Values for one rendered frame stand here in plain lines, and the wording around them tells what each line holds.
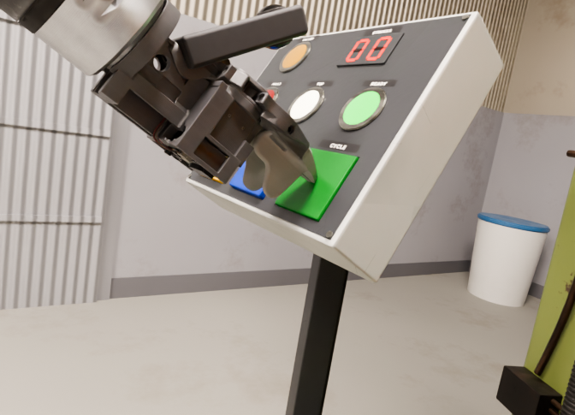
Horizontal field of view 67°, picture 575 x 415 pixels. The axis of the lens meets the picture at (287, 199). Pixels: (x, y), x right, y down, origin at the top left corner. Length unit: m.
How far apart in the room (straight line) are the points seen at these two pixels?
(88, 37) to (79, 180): 2.14
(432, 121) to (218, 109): 0.22
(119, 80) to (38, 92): 2.05
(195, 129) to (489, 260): 3.66
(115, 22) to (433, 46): 0.31
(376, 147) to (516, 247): 3.46
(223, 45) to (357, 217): 0.18
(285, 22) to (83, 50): 0.16
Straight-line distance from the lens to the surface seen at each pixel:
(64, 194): 2.44
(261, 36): 0.37
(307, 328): 0.63
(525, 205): 4.55
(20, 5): 0.33
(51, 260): 2.53
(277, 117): 0.36
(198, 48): 0.35
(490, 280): 3.93
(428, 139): 0.45
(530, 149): 4.58
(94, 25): 0.32
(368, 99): 0.48
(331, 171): 0.44
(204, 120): 0.34
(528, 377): 0.61
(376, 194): 0.41
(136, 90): 0.34
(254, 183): 0.43
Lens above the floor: 1.05
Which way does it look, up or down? 8 degrees down
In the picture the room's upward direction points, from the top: 9 degrees clockwise
